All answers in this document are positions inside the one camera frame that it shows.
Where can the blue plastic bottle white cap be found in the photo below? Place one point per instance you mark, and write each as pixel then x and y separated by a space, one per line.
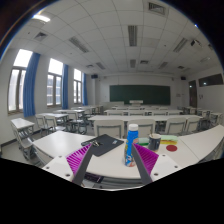
pixel 132 138

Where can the dark door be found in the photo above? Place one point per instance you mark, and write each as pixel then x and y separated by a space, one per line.
pixel 193 94

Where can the black notebook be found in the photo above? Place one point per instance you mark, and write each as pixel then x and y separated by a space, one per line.
pixel 108 143

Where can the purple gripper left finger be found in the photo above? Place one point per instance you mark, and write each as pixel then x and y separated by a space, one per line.
pixel 78 162

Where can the green chalkboard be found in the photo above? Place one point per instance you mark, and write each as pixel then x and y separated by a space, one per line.
pixel 148 94

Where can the white chair front left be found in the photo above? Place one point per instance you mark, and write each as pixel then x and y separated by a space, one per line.
pixel 113 128

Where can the keys on notebook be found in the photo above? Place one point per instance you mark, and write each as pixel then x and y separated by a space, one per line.
pixel 96 143

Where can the white desk at left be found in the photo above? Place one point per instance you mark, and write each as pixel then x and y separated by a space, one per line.
pixel 22 128

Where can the green yellow sponge stack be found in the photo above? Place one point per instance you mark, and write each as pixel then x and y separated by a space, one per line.
pixel 169 139

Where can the blue curtain left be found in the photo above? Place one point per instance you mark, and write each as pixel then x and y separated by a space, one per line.
pixel 29 86

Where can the dark mug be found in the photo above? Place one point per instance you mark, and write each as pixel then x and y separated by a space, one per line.
pixel 154 141

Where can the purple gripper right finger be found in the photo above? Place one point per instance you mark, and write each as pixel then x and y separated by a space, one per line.
pixel 145 160

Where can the red round coaster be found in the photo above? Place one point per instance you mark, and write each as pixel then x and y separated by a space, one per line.
pixel 171 148

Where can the blue curtain far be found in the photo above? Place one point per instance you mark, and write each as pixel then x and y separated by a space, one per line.
pixel 85 97

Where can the white lectern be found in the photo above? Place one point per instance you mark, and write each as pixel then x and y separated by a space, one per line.
pixel 136 103

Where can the white chair front right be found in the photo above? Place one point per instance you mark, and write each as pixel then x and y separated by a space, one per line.
pixel 175 126

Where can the white chair front middle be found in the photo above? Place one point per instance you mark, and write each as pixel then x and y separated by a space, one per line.
pixel 145 126

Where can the blue curtain middle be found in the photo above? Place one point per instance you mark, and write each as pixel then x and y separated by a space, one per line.
pixel 65 87

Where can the blue curtain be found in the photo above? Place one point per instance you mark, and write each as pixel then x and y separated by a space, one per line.
pixel 65 87
pixel 29 86
pixel 85 97

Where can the white chair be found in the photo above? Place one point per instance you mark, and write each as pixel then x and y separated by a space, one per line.
pixel 113 128
pixel 175 126
pixel 145 126

